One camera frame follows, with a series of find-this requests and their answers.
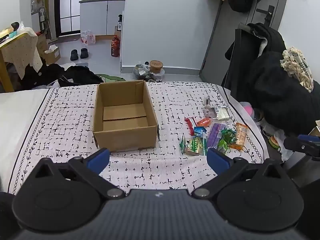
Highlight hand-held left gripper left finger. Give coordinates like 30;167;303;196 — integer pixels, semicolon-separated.
34;148;125;200

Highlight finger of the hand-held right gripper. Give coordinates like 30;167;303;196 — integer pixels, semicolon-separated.
283;134;320;161

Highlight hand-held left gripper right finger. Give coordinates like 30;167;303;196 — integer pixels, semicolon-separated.
191;147;285;200

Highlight bright green snack packet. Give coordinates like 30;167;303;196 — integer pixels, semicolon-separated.
217;139;230;154

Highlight purple snack packet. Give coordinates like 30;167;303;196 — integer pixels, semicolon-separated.
207;123;225;150

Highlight large green snack packet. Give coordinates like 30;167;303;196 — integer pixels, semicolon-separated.
179;135;208;156

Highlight teal green snack packet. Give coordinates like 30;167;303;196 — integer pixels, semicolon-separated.
221;128;237;144

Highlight orange beige snack bar packet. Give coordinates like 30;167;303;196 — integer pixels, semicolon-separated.
229;122;249;151

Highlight blue snack packet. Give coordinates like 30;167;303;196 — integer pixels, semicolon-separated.
193;126;207;137

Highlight red and white snack packet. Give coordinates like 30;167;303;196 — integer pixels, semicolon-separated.
184;117;197;135

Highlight clear snack packet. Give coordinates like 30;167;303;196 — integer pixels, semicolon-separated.
204;97;217;118

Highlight black and white printed blanket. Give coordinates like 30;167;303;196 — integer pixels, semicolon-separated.
7;81;269;195

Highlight large black coat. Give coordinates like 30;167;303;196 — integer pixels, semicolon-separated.
246;51;320;135

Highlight beige knitted scarf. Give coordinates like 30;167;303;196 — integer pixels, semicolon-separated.
280;46;314;93

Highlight green cartoon rug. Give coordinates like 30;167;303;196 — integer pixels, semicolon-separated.
96;74;126;83

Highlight black bag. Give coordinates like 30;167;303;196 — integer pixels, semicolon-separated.
64;66;104;85

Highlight white bed sheet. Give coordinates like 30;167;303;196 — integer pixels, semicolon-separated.
0;89;50;193

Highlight clear trash bag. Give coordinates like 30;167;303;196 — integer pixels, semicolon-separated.
132;64;150;80

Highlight black clothes pile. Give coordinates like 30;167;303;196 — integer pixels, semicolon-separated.
24;64;65;89

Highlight white plastic container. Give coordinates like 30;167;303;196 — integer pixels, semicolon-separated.
152;69;165;82

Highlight brown paper tub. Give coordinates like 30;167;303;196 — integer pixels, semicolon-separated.
149;60;163;73

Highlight black coat with white lining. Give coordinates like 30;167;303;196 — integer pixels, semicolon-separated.
246;22;287;58

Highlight red cooking oil bottle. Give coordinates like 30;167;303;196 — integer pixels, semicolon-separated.
111;35;121;57

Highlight small open cardboard box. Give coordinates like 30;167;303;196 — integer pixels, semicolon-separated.
44;45;61;65

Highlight grey door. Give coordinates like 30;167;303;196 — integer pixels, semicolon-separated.
199;0;291;85

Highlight pack of water bottles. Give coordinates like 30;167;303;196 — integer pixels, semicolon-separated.
80;30;96;45

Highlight tall cardboard box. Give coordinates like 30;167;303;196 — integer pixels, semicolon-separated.
36;34;48;53

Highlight cream dotted tablecloth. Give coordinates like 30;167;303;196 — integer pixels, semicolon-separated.
0;29;43;79

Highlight white kitchen cabinet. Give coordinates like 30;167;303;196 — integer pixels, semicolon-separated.
79;0;125;36

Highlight black framed sliding door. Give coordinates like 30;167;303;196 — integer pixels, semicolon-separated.
54;0;84;34

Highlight black door handle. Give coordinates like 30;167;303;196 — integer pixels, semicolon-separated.
256;5;275;27

